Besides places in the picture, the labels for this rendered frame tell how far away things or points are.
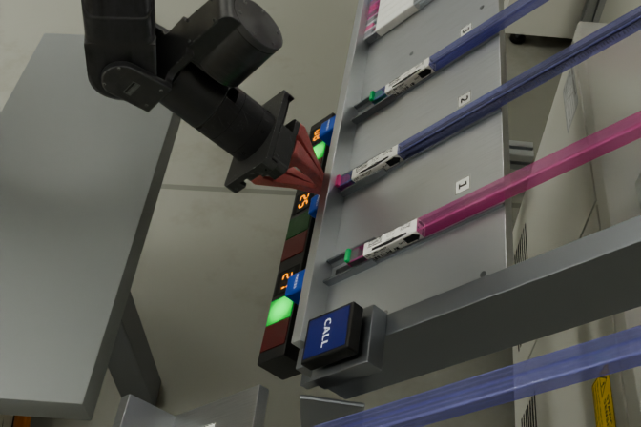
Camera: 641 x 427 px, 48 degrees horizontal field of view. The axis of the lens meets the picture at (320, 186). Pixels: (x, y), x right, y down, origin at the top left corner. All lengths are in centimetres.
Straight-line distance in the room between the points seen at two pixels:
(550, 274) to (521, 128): 145
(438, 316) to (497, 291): 5
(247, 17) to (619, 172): 53
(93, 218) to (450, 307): 52
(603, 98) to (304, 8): 137
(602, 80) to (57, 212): 75
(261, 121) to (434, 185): 18
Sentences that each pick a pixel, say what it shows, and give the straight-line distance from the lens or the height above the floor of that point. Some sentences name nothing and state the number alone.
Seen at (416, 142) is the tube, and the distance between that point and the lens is 69.
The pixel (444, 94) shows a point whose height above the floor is 81.
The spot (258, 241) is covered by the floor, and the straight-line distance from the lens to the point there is 162.
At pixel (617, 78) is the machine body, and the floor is 62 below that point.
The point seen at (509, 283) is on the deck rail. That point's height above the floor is 87.
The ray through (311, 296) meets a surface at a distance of 65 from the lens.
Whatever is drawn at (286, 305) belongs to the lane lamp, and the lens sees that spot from 73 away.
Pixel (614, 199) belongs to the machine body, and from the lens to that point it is 94.
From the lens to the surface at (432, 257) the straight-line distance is 59.
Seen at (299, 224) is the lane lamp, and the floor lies 66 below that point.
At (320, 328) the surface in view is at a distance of 57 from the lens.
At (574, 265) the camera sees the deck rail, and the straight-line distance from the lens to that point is 49.
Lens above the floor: 128
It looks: 48 degrees down
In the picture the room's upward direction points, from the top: straight up
